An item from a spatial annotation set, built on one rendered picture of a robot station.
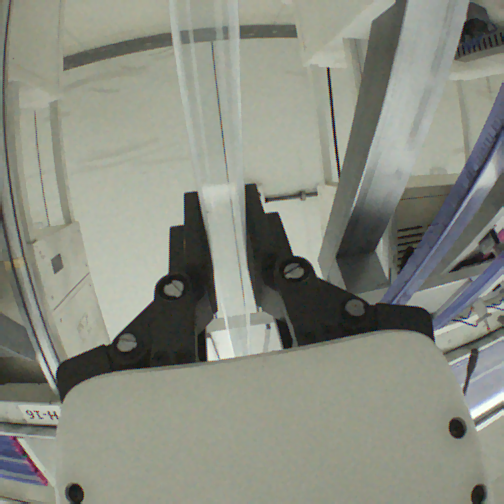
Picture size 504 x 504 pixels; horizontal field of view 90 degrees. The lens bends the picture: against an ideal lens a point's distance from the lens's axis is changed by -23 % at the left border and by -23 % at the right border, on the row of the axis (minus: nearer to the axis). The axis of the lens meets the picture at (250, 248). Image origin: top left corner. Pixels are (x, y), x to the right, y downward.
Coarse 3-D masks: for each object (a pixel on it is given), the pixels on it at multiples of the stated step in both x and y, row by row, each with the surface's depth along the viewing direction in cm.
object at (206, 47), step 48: (192, 0) 5; (192, 48) 6; (192, 96) 7; (240, 96) 7; (192, 144) 8; (240, 144) 8; (240, 192) 10; (240, 240) 11; (240, 288) 14; (240, 336) 20
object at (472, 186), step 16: (496, 112) 9; (496, 128) 9; (480, 144) 10; (496, 144) 9; (480, 160) 10; (496, 160) 10; (464, 176) 12; (480, 176) 11; (496, 176) 11; (464, 192) 12; (480, 192) 11; (448, 208) 13; (464, 208) 12; (432, 224) 15; (448, 224) 13; (464, 224) 13; (432, 240) 15; (448, 240) 14; (416, 256) 17; (432, 256) 15; (400, 272) 19; (416, 272) 17; (400, 288) 19; (416, 288) 19; (400, 304) 21
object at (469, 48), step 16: (480, 16) 36; (464, 32) 41; (480, 32) 38; (496, 32) 44; (464, 48) 55; (480, 48) 51; (496, 48) 46; (496, 336) 65; (448, 352) 65; (464, 352) 63; (480, 416) 88; (496, 416) 87
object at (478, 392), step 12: (492, 348) 65; (480, 360) 65; (492, 360) 67; (456, 372) 64; (480, 372) 67; (492, 372) 68; (480, 384) 68; (492, 384) 70; (468, 396) 68; (480, 396) 70; (492, 396) 72
